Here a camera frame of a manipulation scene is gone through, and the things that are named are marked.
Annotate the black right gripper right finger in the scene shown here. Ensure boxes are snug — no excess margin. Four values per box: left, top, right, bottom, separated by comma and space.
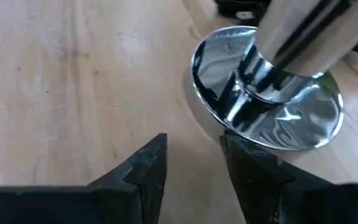
219, 129, 358, 224

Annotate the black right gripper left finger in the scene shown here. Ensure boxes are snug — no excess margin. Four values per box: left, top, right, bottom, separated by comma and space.
0, 133, 168, 224

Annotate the chrome lamp socket base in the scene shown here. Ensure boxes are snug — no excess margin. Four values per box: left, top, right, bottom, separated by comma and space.
185, 0, 358, 152

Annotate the black lamp power cable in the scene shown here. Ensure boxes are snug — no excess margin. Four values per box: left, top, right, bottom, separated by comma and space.
214, 0, 272, 26

